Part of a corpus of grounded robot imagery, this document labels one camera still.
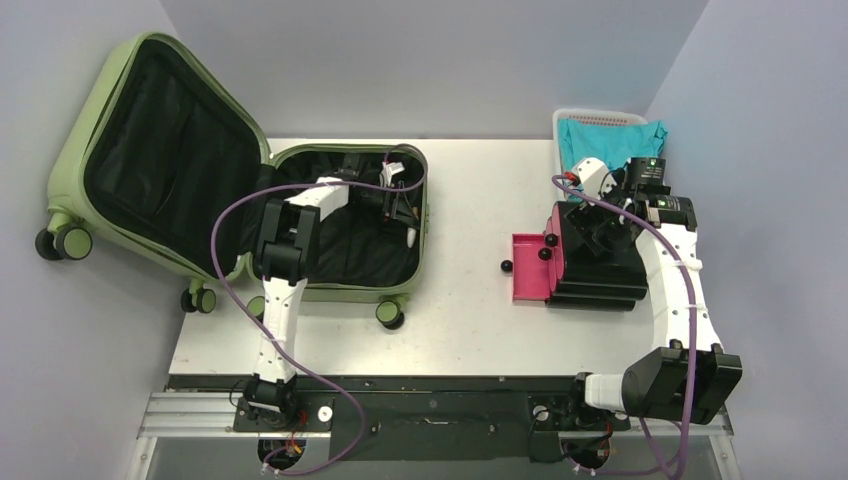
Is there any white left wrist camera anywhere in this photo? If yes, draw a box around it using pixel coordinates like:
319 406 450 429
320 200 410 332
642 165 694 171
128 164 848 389
379 162 405 187

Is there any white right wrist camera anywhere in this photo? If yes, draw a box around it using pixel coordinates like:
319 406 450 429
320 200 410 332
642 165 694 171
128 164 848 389
569 157 617 199

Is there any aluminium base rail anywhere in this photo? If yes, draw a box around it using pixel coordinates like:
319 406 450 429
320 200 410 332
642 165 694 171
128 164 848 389
138 392 734 439

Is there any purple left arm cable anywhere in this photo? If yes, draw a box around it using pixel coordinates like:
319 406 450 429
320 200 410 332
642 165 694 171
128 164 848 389
209 143 429 478

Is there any white perforated plastic basket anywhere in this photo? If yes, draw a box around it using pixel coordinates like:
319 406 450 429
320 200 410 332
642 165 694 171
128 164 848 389
552 108 665 180

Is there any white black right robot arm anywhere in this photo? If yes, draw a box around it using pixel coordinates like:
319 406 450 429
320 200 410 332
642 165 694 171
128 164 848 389
563 157 743 427

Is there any green hard-shell suitcase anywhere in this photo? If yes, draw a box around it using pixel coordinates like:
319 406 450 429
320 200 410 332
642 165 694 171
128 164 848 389
34 32 428 329

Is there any teal garment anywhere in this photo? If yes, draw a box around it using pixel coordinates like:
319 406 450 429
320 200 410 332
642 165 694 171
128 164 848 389
554 118 668 182

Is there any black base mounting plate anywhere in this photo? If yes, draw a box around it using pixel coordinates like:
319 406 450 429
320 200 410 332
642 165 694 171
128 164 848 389
166 375 641 468

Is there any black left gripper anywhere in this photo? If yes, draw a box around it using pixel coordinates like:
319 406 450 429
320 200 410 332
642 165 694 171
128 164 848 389
349 184 421 238

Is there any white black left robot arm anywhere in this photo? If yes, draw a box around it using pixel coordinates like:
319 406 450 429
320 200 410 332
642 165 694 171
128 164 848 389
244 160 427 430

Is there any black and pink storage organizer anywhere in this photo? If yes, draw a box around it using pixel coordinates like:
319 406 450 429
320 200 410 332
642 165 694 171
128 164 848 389
500 201 648 312

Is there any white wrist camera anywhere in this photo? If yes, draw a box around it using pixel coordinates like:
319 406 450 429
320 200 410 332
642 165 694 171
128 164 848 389
379 162 405 187
569 157 617 199

